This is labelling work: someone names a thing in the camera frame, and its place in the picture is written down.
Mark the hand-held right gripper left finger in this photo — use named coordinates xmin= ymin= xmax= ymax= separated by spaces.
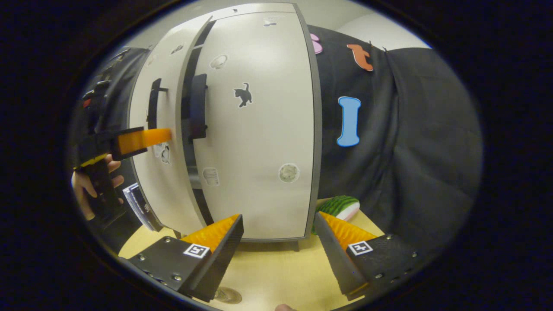
xmin=128 ymin=214 xmax=245 ymax=303

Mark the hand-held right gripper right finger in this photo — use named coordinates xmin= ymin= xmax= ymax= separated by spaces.
xmin=314 ymin=212 xmax=428 ymax=301

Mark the round brown coaster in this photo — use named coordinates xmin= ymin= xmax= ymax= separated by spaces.
xmin=214 ymin=286 xmax=243 ymax=305

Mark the white cabinet door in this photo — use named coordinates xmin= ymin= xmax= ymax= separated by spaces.
xmin=190 ymin=11 xmax=315 ymax=240
xmin=129 ymin=32 xmax=208 ymax=236

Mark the white cabinet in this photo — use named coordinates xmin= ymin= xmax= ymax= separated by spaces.
xmin=127 ymin=2 xmax=324 ymax=252

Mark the white cabinet drawer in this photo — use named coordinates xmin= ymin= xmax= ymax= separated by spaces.
xmin=149 ymin=2 xmax=299 ymax=49

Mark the watermelon slice toy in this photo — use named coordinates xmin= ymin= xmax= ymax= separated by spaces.
xmin=312 ymin=195 xmax=360 ymax=236

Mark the blue and white book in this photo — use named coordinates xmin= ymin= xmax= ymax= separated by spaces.
xmin=122 ymin=182 xmax=162 ymax=232

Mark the black backdrop cloth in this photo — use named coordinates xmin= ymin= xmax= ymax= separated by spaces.
xmin=69 ymin=25 xmax=483 ymax=260

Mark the black door handle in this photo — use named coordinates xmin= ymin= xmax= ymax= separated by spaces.
xmin=147 ymin=78 xmax=169 ymax=130
xmin=189 ymin=73 xmax=208 ymax=140

